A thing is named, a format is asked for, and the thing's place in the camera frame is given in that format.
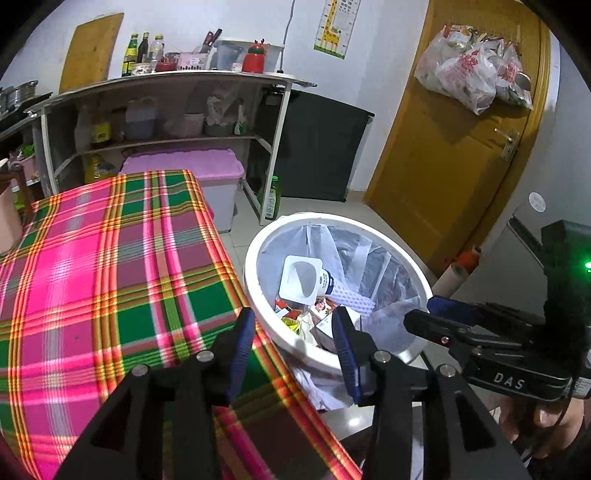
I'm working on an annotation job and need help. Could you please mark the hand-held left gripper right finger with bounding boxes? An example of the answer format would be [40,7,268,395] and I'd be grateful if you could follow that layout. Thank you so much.
[331,305,532,480]

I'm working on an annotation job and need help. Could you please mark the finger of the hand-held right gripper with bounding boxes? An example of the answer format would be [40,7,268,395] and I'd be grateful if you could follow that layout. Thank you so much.
[404,308,490,357]
[427,295,546,330]

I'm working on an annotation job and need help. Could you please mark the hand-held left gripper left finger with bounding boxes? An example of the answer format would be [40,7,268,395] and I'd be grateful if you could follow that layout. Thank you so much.
[54,307,256,480]

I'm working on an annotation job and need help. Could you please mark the white blue foam sleeve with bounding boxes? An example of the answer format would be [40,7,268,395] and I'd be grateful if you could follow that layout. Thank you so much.
[323,274,375,317]

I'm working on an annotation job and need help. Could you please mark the white round trash bin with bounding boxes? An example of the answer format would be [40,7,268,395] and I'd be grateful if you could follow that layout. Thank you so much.
[243,212,433,374]

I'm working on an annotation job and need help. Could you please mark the white yogurt bottle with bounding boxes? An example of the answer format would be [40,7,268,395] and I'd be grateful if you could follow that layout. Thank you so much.
[279,255,329,305]

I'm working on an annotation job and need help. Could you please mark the translucent plastic bin liner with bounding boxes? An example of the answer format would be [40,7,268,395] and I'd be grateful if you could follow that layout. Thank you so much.
[256,222,423,411]

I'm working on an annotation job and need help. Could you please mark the person's right forearm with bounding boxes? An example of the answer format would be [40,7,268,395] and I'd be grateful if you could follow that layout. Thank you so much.
[499,422,591,480]

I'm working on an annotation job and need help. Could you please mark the person's right hand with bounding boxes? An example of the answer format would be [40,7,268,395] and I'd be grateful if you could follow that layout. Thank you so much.
[501,397,583,441]

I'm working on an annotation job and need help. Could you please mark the orange white spray can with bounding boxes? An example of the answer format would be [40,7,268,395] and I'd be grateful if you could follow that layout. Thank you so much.
[436,247,483,296]

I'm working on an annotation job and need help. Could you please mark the pink green plaid tablecloth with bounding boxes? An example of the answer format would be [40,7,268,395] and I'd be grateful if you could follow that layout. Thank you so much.
[0,170,361,480]

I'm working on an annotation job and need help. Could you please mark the yellow wooden door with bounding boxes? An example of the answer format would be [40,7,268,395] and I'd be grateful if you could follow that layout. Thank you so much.
[364,0,552,278]

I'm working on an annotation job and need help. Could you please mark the green drink bottle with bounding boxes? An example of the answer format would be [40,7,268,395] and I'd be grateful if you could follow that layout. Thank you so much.
[261,175,282,221]

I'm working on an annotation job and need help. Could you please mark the storage box with pink lid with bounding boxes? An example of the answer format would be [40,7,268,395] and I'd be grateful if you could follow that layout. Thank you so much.
[119,148,245,234]

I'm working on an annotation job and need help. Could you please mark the black cabinet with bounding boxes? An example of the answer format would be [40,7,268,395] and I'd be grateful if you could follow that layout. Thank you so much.
[254,89,376,203]

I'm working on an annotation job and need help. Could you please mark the yellow food bag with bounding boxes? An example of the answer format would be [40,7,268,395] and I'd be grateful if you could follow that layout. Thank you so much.
[83,155,116,183]

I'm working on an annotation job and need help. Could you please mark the pink plastic bowl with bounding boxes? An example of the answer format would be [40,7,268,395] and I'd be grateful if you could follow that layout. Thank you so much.
[161,113,205,138]

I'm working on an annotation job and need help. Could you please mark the hanging plastic bags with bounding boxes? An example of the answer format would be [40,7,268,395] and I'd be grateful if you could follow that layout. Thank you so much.
[414,24,534,115]

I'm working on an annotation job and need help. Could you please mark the crumpled plastic bag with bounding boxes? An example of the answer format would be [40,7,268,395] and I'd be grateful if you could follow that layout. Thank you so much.
[205,95,245,138]

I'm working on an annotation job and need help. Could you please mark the blue liquid jug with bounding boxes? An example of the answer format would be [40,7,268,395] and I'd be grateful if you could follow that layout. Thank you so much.
[124,98,158,140]

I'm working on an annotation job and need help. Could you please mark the yellow label soy bottle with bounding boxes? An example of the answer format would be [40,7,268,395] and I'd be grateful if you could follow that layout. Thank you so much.
[90,108,112,148]

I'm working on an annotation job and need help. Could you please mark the white plastic jug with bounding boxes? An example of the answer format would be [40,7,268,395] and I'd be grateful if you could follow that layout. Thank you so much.
[74,106,93,151]

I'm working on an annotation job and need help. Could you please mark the white shelf unit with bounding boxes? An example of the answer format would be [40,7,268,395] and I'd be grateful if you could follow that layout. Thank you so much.
[25,71,319,226]

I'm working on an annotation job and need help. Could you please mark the pink utensil basket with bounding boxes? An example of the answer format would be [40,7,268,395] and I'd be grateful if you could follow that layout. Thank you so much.
[178,52,209,71]

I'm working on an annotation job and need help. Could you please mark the clear plastic container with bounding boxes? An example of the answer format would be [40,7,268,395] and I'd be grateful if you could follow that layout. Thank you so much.
[213,39,283,73]

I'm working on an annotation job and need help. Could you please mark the kitchen knives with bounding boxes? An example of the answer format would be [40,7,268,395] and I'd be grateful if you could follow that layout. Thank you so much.
[199,28,223,54]

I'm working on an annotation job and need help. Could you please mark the wooden cutting board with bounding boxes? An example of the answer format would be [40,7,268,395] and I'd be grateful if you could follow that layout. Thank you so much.
[59,12,125,94]

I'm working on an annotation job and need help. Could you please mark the steel pot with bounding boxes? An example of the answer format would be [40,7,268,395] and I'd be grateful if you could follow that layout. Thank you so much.
[0,80,40,116]

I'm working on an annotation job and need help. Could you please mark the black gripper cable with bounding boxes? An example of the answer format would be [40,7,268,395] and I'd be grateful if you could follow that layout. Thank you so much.
[519,374,578,462]

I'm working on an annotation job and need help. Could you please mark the metal door handle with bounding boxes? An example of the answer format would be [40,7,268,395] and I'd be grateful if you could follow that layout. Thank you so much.
[494,128,520,161]

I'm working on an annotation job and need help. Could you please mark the giraffe wall chart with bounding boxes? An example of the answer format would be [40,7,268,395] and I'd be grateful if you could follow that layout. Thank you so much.
[314,0,360,61]

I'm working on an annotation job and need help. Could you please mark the white wall cable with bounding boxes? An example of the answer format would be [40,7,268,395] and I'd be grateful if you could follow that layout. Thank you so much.
[279,0,296,73]

